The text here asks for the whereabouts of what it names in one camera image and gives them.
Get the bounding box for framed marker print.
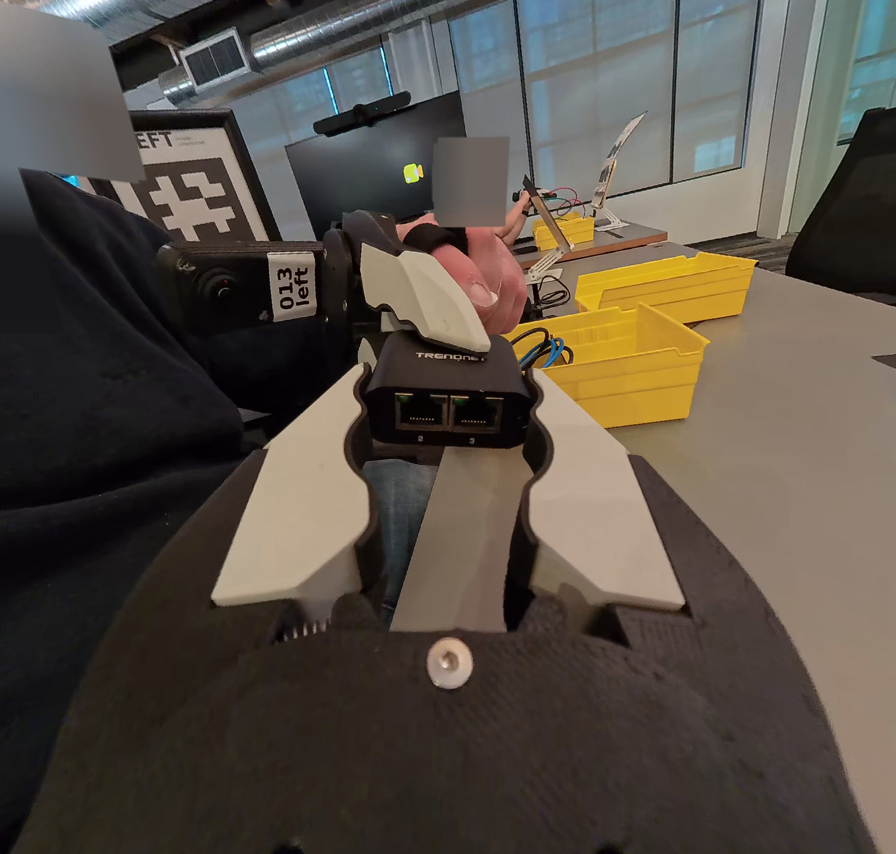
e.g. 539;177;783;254
73;108;281;242

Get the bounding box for black office chair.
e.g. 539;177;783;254
785;108;896;299

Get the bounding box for stack of yellow bins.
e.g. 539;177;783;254
533;213;596;251

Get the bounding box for person's blue jeans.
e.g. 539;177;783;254
364;462;441;617

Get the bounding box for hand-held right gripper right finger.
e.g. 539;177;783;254
503;367;687;632

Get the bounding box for black video bar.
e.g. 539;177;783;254
313;92;413;137

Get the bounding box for black network switch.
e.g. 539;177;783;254
364;332;529;451

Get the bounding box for small sheet display stand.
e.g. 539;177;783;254
591;112;648;232

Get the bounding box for yellow plastic bin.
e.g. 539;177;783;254
504;304;711;429
575;253;759;324

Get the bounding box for brown wooden desk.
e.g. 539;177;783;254
511;220;667;263

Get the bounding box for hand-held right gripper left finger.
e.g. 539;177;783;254
210;362;384;624

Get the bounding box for person's left hand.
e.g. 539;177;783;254
395;213;529;338

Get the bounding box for blue ethernet cable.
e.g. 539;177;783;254
518;332;576;368

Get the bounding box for silver duct with vent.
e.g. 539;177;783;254
157;0;631;106

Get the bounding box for tilted wooden display board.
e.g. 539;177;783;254
521;175;576;251

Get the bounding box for black television screen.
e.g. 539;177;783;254
285;91;466;228

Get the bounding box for person's left forearm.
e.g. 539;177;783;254
185;318;368;442

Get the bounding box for black ethernet cable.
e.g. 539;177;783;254
514;329;561;365

